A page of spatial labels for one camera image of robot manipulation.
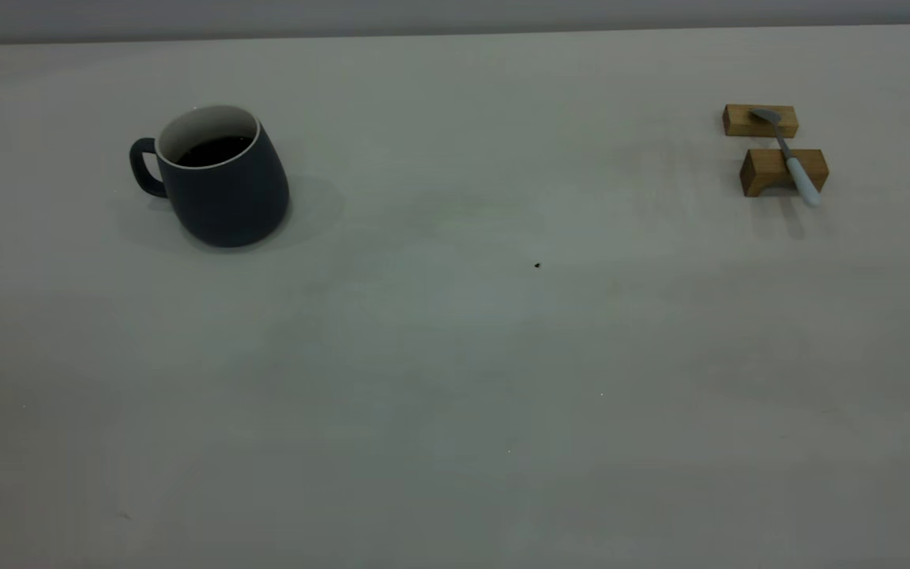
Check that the arched wooden block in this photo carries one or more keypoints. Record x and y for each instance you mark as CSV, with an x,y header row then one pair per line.
x,y
763,166

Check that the flat rectangular wooden block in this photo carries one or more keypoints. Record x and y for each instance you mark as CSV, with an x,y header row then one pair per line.
x,y
739,121

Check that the dark coffee liquid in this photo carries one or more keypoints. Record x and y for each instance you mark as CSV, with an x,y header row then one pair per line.
x,y
214,151

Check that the dark grey ceramic cup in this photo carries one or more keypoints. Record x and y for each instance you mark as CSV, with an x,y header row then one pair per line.
x,y
226,201

